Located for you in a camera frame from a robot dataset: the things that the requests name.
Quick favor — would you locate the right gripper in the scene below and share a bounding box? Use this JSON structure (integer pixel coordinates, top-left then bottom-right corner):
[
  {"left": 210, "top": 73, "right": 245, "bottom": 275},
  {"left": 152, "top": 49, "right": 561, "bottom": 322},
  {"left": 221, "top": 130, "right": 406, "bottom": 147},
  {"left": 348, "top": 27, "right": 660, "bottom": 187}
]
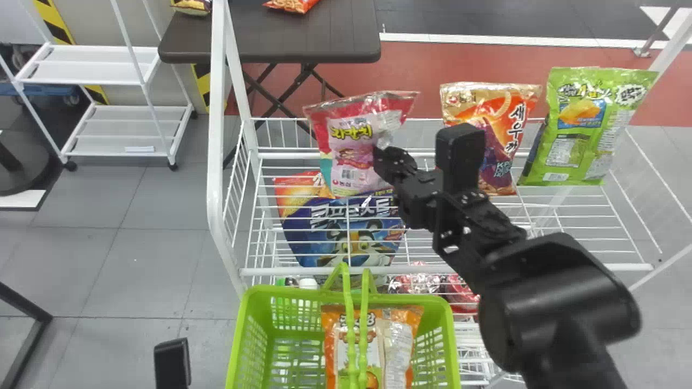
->
[{"left": 372, "top": 145, "right": 450, "bottom": 231}]

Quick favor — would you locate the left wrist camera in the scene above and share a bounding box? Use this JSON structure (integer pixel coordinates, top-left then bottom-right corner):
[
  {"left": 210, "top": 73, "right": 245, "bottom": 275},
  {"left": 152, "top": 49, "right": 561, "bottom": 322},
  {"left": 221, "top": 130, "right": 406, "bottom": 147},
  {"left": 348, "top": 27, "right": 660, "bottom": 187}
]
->
[{"left": 154, "top": 338, "right": 192, "bottom": 389}]

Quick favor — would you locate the white wire rack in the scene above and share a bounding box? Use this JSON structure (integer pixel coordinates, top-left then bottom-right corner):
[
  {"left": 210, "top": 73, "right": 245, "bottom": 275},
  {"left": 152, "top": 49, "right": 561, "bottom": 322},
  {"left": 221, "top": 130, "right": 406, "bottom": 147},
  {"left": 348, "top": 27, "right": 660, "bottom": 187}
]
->
[{"left": 206, "top": 0, "right": 692, "bottom": 388}]

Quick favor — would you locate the dark side table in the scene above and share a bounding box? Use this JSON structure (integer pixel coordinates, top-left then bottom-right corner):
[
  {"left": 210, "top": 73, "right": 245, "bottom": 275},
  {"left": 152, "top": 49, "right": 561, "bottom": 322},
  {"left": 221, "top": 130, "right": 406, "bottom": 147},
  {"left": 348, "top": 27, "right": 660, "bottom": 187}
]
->
[{"left": 158, "top": 0, "right": 382, "bottom": 169}]

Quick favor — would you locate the white shelf trolley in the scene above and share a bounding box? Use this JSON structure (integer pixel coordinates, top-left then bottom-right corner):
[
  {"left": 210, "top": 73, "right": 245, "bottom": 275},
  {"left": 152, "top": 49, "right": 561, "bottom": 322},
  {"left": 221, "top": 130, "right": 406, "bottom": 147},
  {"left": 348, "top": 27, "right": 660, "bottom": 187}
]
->
[{"left": 0, "top": 0, "right": 196, "bottom": 172}]

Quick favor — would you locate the red snack packet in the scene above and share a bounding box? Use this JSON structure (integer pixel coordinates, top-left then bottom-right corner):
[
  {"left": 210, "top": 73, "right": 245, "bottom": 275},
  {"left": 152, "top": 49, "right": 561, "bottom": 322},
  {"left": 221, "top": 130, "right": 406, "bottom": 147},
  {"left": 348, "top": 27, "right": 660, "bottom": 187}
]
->
[
  {"left": 445, "top": 274, "right": 482, "bottom": 314},
  {"left": 302, "top": 90, "right": 420, "bottom": 198},
  {"left": 389, "top": 262, "right": 442, "bottom": 296}
]

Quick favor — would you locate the yellow snack packet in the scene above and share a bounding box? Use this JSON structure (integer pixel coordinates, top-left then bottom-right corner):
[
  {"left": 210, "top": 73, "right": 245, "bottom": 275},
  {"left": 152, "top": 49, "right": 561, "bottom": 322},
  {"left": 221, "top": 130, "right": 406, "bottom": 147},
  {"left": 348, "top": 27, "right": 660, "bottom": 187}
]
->
[{"left": 171, "top": 0, "right": 212, "bottom": 16}]

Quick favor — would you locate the green snack packet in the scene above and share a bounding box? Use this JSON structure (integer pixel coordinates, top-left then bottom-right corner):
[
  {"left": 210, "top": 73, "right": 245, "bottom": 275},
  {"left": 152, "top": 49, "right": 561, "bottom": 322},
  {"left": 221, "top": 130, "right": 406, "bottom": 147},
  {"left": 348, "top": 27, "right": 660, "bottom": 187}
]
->
[{"left": 517, "top": 66, "right": 661, "bottom": 187}]

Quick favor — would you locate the orange snack packet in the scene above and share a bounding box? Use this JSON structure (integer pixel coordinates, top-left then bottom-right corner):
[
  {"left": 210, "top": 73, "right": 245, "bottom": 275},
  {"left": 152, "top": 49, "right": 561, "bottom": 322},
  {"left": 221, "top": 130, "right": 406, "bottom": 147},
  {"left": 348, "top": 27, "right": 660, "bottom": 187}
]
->
[
  {"left": 320, "top": 304, "right": 424, "bottom": 389},
  {"left": 263, "top": 0, "right": 321, "bottom": 15},
  {"left": 440, "top": 82, "right": 543, "bottom": 197},
  {"left": 272, "top": 171, "right": 334, "bottom": 218}
]

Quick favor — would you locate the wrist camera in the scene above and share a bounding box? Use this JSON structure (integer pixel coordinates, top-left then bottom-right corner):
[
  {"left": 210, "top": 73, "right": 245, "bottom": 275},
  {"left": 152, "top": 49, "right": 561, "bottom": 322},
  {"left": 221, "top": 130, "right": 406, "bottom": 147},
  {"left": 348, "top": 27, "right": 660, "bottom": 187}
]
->
[
  {"left": 154, "top": 338, "right": 192, "bottom": 389},
  {"left": 435, "top": 123, "right": 486, "bottom": 196}
]

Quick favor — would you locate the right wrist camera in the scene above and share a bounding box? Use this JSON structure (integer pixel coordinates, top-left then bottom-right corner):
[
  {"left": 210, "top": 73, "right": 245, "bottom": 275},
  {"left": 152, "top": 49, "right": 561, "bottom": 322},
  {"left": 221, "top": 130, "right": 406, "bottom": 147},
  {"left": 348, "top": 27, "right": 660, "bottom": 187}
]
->
[{"left": 435, "top": 123, "right": 486, "bottom": 196}]

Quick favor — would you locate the blue cereal bag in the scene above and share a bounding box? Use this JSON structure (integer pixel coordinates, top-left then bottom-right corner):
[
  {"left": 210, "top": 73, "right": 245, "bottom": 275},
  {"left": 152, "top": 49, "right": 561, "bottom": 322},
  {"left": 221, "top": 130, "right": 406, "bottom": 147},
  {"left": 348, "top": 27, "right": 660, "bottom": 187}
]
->
[{"left": 281, "top": 193, "right": 407, "bottom": 269}]

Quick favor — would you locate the yellow black striped post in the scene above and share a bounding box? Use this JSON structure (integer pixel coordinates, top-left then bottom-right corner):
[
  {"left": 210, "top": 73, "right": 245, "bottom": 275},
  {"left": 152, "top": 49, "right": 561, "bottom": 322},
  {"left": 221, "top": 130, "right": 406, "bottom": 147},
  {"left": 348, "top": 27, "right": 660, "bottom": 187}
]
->
[{"left": 33, "top": 0, "right": 110, "bottom": 106}]

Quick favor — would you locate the green basket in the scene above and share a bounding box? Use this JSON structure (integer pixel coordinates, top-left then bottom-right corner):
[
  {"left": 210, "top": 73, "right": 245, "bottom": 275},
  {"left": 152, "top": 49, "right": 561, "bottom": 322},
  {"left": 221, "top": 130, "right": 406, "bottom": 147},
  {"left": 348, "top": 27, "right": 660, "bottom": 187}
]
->
[{"left": 225, "top": 263, "right": 462, "bottom": 389}]

